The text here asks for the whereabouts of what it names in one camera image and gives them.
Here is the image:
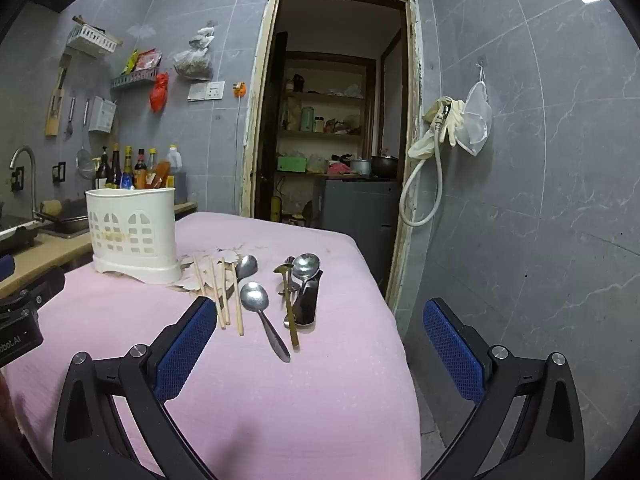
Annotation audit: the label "hanging steel strainer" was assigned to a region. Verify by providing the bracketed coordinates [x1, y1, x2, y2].
[75, 98, 98, 181]

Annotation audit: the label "large steel spoon patterned handle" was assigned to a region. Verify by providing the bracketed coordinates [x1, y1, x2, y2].
[239, 282, 292, 364]

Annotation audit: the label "pink tablecloth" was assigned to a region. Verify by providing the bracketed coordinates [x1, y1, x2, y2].
[0, 211, 422, 480]

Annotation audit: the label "wooden chopstick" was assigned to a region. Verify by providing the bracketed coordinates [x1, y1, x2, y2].
[233, 261, 245, 337]
[221, 258, 233, 325]
[209, 259, 231, 325]
[192, 255, 226, 330]

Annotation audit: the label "cream rubber gloves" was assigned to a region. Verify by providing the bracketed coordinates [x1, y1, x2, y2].
[408, 96, 469, 159]

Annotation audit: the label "white wall basket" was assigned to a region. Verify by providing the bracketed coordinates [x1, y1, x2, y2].
[66, 23, 119, 59]

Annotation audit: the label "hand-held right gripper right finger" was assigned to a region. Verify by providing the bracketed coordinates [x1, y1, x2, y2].
[422, 297, 586, 480]

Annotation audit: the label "black pot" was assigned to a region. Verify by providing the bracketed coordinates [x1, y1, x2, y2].
[370, 153, 400, 179]

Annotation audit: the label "gold spoon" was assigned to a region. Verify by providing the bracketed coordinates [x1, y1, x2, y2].
[273, 263, 301, 349]

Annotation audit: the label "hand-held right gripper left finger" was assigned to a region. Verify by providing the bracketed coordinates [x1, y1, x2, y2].
[52, 296, 218, 480]

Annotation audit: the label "white hanging holder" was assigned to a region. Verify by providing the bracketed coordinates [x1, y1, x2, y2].
[88, 95, 117, 134]

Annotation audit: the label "white wall switch panel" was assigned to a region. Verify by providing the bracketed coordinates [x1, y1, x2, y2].
[187, 81, 225, 102]

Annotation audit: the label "wooden shelf unit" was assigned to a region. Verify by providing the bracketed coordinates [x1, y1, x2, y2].
[279, 51, 377, 177]

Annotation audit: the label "white plastic utensil holder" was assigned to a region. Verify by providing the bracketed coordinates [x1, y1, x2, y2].
[85, 187, 182, 285]

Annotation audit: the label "clear bag of dried goods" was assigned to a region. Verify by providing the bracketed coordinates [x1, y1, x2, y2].
[173, 23, 216, 81]

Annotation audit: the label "grey wall shelf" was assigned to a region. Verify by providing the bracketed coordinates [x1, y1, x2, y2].
[110, 67, 161, 91]

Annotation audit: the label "red plastic bag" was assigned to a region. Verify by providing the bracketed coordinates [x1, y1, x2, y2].
[149, 72, 170, 114]

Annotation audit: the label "row of condiment bottles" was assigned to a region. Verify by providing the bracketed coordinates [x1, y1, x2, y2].
[94, 143, 187, 206]

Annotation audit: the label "steel ladle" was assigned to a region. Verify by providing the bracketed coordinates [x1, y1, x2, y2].
[291, 269, 325, 327]

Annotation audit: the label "steel faucet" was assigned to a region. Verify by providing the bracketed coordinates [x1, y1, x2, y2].
[9, 145, 39, 217]

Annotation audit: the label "white power cable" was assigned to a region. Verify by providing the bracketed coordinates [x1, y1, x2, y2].
[236, 97, 249, 149]

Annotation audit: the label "wooden knife rack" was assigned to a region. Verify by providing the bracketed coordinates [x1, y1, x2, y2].
[45, 54, 71, 137]

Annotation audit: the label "white mesh bag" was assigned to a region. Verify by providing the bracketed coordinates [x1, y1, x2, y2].
[452, 62, 494, 157]

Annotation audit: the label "black wok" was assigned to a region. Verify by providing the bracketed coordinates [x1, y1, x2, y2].
[33, 199, 91, 235]

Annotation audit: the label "worn door frame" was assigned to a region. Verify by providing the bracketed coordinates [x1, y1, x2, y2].
[239, 0, 427, 312]

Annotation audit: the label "red snack packet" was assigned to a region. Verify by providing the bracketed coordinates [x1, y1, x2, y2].
[134, 49, 164, 72]

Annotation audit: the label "grey cabinet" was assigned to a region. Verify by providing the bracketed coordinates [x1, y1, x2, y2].
[319, 177, 401, 262]

